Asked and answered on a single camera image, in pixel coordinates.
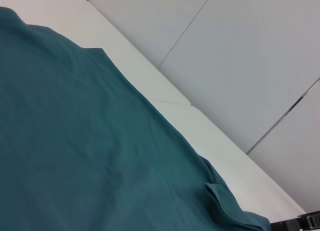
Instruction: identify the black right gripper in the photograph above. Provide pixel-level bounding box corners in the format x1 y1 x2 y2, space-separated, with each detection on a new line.
270 210 320 231

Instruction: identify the teal blue printed t-shirt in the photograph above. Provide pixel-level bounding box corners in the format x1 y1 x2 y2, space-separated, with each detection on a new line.
0 6 272 231

